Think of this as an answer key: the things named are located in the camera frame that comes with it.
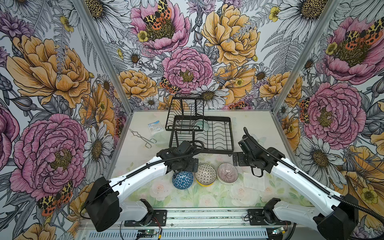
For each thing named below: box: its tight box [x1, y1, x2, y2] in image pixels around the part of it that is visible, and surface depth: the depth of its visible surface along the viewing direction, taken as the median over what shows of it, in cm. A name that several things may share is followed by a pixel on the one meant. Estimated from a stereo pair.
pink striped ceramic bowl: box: [217, 162, 239, 185], surface depth 87 cm
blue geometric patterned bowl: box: [172, 171, 194, 190], surface depth 87 cm
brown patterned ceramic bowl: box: [194, 163, 217, 187], surface depth 86 cm
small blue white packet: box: [148, 120, 164, 134], surface depth 113 cm
